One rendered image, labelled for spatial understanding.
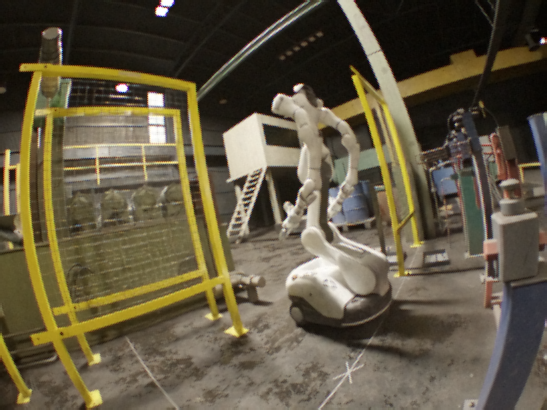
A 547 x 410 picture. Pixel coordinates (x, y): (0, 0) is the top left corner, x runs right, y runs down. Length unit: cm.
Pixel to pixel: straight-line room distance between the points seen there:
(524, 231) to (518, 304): 15
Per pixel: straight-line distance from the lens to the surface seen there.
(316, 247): 144
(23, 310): 232
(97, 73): 163
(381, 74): 355
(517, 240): 53
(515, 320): 61
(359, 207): 528
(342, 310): 130
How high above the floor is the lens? 78
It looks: 2 degrees up
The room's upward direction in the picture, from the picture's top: 12 degrees counter-clockwise
